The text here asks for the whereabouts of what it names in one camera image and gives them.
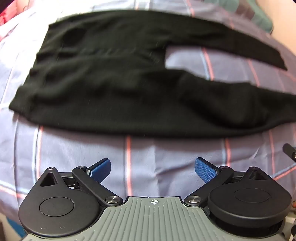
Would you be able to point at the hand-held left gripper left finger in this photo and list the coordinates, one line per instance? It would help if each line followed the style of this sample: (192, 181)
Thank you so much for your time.
(101, 168)

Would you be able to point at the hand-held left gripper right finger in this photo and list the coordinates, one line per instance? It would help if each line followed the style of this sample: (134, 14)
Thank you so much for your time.
(204, 169)

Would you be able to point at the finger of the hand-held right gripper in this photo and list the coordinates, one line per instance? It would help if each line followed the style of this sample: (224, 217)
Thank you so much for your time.
(289, 150)

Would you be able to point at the black pants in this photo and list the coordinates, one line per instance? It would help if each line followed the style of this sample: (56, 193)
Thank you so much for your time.
(104, 92)

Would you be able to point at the blue plaid blanket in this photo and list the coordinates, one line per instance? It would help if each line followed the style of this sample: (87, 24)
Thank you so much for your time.
(161, 162)

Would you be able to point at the teal patchwork pillow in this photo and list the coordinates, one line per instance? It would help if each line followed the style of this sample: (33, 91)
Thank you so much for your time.
(259, 18)

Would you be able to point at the red printed cloth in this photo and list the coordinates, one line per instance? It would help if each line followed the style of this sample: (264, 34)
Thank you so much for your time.
(5, 17)

